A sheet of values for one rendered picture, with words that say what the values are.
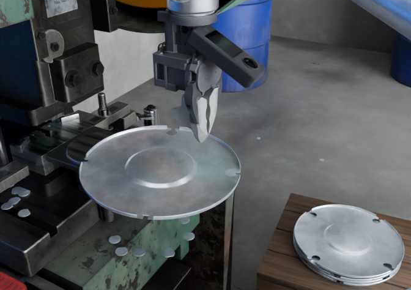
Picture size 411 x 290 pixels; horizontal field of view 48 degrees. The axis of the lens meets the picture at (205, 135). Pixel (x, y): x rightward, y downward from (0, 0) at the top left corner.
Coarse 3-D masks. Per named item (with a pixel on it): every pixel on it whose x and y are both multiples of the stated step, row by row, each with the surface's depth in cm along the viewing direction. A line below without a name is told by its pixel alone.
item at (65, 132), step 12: (36, 132) 96; (48, 132) 97; (60, 132) 96; (72, 132) 96; (12, 144) 91; (36, 144) 91; (48, 144) 91; (60, 144) 91; (12, 156) 93; (24, 156) 90; (36, 156) 88; (36, 168) 90; (48, 168) 90
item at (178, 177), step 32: (160, 128) 96; (128, 160) 85; (160, 160) 84; (192, 160) 85; (224, 160) 86; (96, 192) 77; (128, 192) 77; (160, 192) 77; (192, 192) 78; (224, 192) 78
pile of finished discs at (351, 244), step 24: (312, 216) 136; (336, 216) 135; (360, 216) 135; (312, 240) 126; (336, 240) 125; (360, 240) 125; (384, 240) 126; (312, 264) 119; (336, 264) 118; (360, 264) 118; (384, 264) 119
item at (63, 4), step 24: (48, 0) 76; (72, 0) 80; (48, 24) 77; (72, 24) 82; (48, 48) 77; (72, 48) 83; (96, 48) 84; (0, 72) 83; (24, 72) 79; (48, 72) 79; (72, 72) 80; (96, 72) 84; (24, 96) 82; (48, 96) 81; (72, 96) 82
